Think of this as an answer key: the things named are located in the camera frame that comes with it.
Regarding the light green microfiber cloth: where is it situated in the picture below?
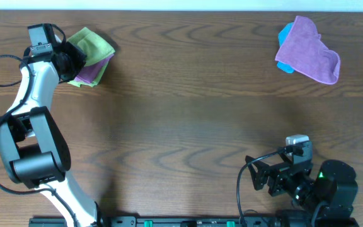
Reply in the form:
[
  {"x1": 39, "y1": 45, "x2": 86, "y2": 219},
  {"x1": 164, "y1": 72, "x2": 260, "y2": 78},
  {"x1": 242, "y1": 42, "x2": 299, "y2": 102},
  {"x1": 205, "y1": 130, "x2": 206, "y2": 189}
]
[{"x1": 67, "y1": 27, "x2": 115, "y2": 67}]

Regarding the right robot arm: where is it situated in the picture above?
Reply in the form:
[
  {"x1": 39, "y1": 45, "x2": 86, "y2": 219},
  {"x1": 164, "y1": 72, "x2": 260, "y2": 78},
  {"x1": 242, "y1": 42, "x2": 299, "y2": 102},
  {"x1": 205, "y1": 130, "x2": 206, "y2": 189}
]
[{"x1": 245, "y1": 154, "x2": 359, "y2": 227}]

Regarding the large purple cloth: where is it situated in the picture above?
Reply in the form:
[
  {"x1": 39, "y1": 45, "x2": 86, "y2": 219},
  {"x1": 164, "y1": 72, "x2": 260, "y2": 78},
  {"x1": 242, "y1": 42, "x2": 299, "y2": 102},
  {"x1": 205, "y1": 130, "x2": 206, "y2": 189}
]
[{"x1": 275, "y1": 16, "x2": 341, "y2": 85}]

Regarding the right black cable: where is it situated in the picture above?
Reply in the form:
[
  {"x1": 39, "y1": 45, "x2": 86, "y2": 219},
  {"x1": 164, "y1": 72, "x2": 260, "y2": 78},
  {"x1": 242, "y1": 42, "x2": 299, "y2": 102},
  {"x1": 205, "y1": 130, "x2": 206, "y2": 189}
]
[{"x1": 236, "y1": 148, "x2": 296, "y2": 227}]

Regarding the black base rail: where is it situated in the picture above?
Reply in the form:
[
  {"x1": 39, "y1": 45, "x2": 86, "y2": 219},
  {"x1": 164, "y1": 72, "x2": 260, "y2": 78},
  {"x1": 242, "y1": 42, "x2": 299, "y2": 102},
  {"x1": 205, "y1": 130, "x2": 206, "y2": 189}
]
[{"x1": 28, "y1": 215, "x2": 360, "y2": 227}]

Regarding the folded green cloth under purple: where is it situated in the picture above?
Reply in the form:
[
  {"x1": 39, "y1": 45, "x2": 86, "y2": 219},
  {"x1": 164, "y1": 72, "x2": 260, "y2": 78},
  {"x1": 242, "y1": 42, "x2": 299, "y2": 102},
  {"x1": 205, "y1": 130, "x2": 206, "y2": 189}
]
[{"x1": 66, "y1": 59, "x2": 112, "y2": 88}]

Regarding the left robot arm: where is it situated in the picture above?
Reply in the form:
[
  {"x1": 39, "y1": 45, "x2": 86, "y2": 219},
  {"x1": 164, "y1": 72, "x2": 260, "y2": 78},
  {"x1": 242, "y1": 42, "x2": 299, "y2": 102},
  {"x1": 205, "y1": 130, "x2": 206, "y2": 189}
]
[{"x1": 0, "y1": 23, "x2": 105, "y2": 226}]

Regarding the blue cloth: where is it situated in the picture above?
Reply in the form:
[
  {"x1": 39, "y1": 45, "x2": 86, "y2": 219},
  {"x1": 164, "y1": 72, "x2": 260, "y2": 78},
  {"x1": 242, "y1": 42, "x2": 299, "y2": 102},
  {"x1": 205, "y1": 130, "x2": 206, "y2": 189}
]
[{"x1": 277, "y1": 22, "x2": 294, "y2": 74}]

